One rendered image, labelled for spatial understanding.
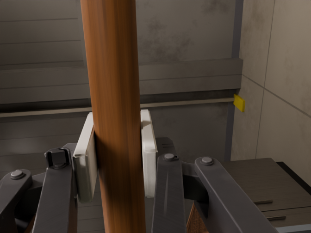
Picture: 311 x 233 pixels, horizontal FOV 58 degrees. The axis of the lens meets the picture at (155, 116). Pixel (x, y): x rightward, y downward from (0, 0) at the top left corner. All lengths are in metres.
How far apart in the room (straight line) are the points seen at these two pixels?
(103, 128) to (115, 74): 0.03
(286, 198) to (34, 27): 2.53
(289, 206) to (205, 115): 1.63
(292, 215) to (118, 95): 1.71
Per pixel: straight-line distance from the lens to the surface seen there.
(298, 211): 1.87
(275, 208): 1.85
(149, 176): 0.15
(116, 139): 0.17
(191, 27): 2.94
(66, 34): 2.93
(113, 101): 0.16
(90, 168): 0.16
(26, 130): 3.32
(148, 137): 0.16
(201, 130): 3.28
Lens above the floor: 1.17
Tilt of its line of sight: 5 degrees down
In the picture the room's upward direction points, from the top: 94 degrees counter-clockwise
